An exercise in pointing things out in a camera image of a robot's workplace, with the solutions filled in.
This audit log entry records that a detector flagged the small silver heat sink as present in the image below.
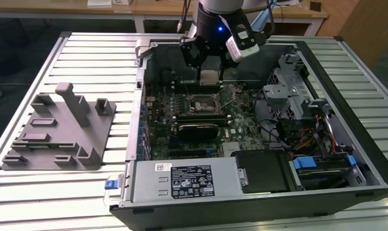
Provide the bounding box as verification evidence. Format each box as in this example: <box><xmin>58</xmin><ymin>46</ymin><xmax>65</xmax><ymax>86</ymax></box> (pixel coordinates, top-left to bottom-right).
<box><xmin>221</xmin><ymin>141</ymin><xmax>242</xmax><ymax>154</ymax></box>

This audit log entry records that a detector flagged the black open PC case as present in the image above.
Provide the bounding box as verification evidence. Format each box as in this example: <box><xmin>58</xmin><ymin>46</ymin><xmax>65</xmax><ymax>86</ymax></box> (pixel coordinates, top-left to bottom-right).
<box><xmin>102</xmin><ymin>38</ymin><xmax>388</xmax><ymax>231</ymax></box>

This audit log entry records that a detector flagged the hard disk in blue carrier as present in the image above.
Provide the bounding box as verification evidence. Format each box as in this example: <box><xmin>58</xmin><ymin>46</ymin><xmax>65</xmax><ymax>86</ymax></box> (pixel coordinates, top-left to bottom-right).
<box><xmin>289</xmin><ymin>154</ymin><xmax>358</xmax><ymax>191</ymax></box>

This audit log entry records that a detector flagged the CPU socket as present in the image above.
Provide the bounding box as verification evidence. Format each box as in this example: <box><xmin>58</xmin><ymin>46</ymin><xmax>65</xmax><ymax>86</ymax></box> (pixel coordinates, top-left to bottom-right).
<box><xmin>187</xmin><ymin>93</ymin><xmax>221</xmax><ymax>114</ymax></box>

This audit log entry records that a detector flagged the grey plastic parts rack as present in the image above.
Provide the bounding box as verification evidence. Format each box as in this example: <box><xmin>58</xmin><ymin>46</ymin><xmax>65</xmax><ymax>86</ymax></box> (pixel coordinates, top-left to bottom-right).
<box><xmin>0</xmin><ymin>82</ymin><xmax>118</xmax><ymax>171</ymax></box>

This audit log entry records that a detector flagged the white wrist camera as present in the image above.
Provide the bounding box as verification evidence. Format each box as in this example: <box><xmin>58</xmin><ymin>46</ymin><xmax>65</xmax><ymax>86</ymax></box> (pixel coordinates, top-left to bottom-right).
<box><xmin>225</xmin><ymin>36</ymin><xmax>261</xmax><ymax>63</ymax></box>

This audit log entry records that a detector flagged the wooden desk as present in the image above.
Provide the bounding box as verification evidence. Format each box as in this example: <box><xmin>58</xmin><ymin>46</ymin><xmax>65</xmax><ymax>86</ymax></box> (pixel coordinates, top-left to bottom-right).
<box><xmin>0</xmin><ymin>0</ymin><xmax>329</xmax><ymax>37</ymax></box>

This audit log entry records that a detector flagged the black plastic cover box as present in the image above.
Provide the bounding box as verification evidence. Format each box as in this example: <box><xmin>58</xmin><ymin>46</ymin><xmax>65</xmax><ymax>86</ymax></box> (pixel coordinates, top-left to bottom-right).
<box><xmin>233</xmin><ymin>150</ymin><xmax>302</xmax><ymax>194</ymax></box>

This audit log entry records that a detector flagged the black graphics card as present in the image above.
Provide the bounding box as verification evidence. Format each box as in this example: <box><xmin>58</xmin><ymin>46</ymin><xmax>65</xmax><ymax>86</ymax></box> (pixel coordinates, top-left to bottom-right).
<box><xmin>175</xmin><ymin>124</ymin><xmax>219</xmax><ymax>141</ymax></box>

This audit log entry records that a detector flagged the wooden cabinet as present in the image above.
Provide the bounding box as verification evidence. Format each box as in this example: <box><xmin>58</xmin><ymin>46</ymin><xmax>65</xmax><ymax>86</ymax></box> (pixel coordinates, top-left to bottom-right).
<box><xmin>317</xmin><ymin>0</ymin><xmax>388</xmax><ymax>70</ymax></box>

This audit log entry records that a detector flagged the black RAM slot bank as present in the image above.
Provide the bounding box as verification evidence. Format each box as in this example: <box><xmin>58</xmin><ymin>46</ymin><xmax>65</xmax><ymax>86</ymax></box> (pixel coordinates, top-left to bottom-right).
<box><xmin>169</xmin><ymin>78</ymin><xmax>223</xmax><ymax>94</ymax></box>
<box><xmin>175</xmin><ymin>114</ymin><xmax>229</xmax><ymax>127</ymax></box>

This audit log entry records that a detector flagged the silver CPU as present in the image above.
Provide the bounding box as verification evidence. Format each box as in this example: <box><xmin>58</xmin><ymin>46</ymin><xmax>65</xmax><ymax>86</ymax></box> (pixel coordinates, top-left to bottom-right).
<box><xmin>199</xmin><ymin>69</ymin><xmax>221</xmax><ymax>86</ymax></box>

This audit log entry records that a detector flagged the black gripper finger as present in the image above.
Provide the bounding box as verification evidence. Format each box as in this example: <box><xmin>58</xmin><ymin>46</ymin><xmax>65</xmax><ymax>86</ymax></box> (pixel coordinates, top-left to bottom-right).
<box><xmin>179</xmin><ymin>36</ymin><xmax>207</xmax><ymax>81</ymax></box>
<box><xmin>217</xmin><ymin>52</ymin><xmax>239</xmax><ymax>81</ymax></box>

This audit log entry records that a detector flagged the green motherboard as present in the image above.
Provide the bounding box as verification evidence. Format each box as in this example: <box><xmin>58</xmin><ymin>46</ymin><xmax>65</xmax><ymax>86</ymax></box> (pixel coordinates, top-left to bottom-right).
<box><xmin>143</xmin><ymin>83</ymin><xmax>267</xmax><ymax>161</ymax></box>

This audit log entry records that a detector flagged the grey metal drive cage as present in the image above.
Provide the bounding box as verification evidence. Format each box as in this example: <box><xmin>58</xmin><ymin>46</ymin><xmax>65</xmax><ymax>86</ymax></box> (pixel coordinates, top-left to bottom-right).
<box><xmin>262</xmin><ymin>54</ymin><xmax>329</xmax><ymax>121</ymax></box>

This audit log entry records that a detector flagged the coloured power wire bundle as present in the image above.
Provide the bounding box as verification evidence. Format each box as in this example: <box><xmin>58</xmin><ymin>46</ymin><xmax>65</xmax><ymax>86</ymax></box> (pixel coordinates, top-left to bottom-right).
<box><xmin>286</xmin><ymin>115</ymin><xmax>341</xmax><ymax>157</ymax></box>

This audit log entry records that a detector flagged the silver power supply unit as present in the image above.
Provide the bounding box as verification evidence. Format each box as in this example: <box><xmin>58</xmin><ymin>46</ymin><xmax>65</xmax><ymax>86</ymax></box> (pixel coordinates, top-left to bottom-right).
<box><xmin>129</xmin><ymin>160</ymin><xmax>246</xmax><ymax>203</ymax></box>

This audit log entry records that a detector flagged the metal socket cover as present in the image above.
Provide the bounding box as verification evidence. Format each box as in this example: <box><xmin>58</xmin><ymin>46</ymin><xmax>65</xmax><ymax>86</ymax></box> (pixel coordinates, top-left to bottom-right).
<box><xmin>214</xmin><ymin>85</ymin><xmax>238</xmax><ymax>103</ymax></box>

